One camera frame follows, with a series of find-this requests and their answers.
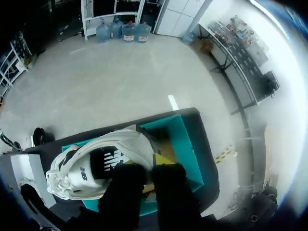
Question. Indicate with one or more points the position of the white shoe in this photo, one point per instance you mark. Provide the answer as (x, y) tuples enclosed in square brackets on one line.
[(79, 173)]

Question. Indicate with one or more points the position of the teal box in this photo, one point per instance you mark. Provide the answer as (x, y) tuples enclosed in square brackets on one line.
[(190, 149)]

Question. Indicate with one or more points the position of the white shoebox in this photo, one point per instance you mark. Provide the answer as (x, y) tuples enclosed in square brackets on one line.
[(29, 166)]

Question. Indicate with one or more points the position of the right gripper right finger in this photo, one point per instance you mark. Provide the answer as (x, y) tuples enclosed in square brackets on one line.
[(172, 185)]

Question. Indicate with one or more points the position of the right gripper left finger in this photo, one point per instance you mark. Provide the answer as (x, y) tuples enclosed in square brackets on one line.
[(125, 187)]

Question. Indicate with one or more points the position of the black insole with white print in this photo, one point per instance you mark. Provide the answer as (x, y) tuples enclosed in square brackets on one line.
[(106, 160)]

